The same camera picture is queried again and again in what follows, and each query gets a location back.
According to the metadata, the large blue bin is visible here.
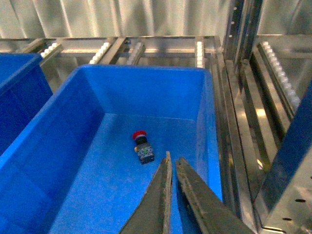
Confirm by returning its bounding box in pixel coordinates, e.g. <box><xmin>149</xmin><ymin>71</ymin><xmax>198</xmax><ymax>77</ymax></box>
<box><xmin>0</xmin><ymin>65</ymin><xmax>222</xmax><ymax>234</ymax></box>
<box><xmin>0</xmin><ymin>53</ymin><xmax>52</xmax><ymax>154</ymax></box>

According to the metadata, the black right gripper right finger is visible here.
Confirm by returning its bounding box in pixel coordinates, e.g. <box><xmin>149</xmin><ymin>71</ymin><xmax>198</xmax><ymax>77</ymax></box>
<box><xmin>175</xmin><ymin>157</ymin><xmax>253</xmax><ymax>234</ymax></box>

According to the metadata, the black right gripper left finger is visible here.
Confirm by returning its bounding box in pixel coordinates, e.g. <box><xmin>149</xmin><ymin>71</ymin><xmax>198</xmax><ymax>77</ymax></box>
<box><xmin>119</xmin><ymin>151</ymin><xmax>173</xmax><ymax>234</ymax></box>

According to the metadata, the large blue right bin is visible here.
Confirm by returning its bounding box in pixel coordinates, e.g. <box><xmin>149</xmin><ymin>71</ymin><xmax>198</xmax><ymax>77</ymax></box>
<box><xmin>0</xmin><ymin>65</ymin><xmax>222</xmax><ymax>234</ymax></box>

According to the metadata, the large blue middle bin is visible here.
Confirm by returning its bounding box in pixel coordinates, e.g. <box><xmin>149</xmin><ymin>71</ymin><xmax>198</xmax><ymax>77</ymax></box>
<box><xmin>0</xmin><ymin>53</ymin><xmax>52</xmax><ymax>154</ymax></box>

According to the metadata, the red mushroom push button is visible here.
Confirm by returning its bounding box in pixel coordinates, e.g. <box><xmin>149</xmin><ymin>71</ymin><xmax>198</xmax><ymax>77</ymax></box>
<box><xmin>132</xmin><ymin>130</ymin><xmax>155</xmax><ymax>164</ymax></box>

